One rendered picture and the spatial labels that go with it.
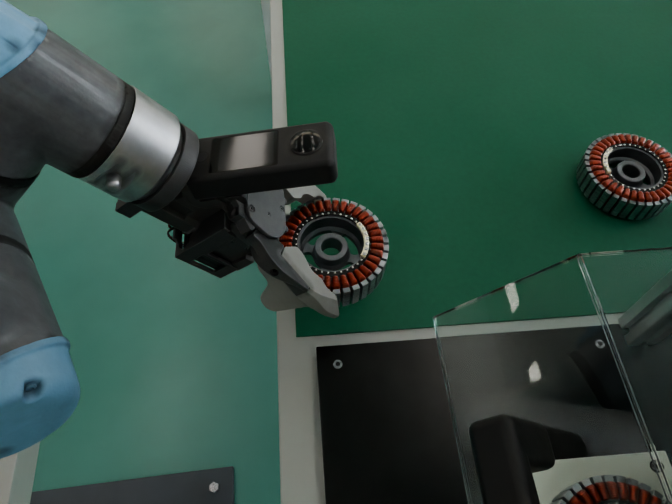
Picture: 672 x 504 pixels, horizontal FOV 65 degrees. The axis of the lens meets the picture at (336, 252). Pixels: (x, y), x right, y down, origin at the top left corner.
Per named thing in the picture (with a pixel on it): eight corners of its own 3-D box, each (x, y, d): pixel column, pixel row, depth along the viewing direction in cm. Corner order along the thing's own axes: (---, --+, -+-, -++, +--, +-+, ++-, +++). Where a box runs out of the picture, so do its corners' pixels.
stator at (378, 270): (277, 313, 51) (275, 295, 48) (274, 219, 57) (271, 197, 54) (393, 305, 52) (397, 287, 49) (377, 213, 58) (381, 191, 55)
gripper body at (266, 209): (227, 217, 53) (120, 155, 44) (293, 178, 49) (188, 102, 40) (226, 284, 49) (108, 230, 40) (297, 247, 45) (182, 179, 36)
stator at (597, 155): (668, 162, 67) (684, 142, 64) (669, 232, 62) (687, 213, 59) (578, 142, 69) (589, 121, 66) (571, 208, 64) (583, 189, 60)
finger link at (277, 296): (299, 330, 52) (242, 258, 49) (348, 310, 50) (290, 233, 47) (290, 351, 50) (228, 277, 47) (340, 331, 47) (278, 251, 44)
